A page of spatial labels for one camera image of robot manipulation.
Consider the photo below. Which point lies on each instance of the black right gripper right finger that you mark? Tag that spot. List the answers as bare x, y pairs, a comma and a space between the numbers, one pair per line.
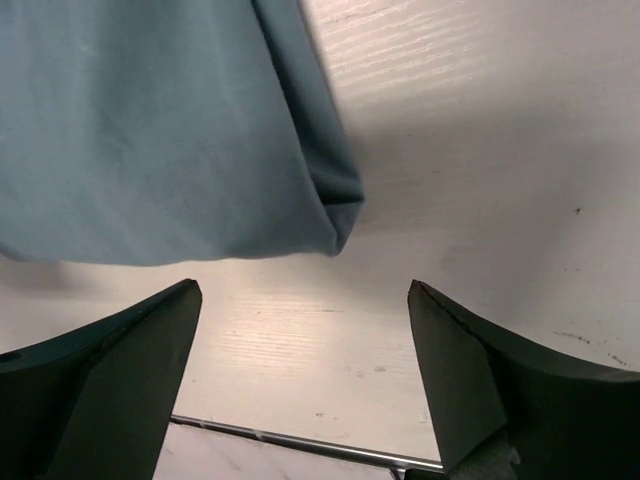
505, 407

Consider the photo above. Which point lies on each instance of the grey-blue t shirt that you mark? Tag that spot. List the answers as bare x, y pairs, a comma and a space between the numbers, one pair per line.
148, 133

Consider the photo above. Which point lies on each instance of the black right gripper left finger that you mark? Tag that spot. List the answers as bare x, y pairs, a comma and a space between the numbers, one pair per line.
95, 402

